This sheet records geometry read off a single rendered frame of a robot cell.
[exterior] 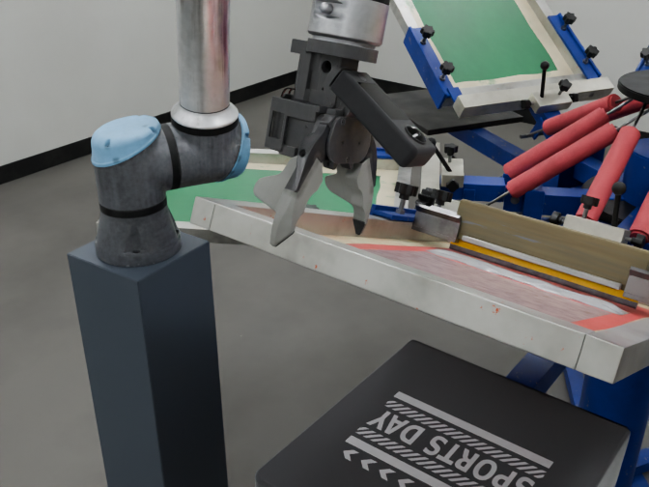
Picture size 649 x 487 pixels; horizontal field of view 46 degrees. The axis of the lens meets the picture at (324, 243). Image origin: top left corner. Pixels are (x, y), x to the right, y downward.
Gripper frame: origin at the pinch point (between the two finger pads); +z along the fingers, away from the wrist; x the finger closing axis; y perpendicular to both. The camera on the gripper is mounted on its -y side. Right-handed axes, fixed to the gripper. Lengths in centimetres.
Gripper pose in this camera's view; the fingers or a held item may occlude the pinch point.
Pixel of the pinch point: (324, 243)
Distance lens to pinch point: 79.6
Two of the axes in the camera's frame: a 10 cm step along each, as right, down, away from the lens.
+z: -1.8, 9.6, 2.3
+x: -5.9, 0.9, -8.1
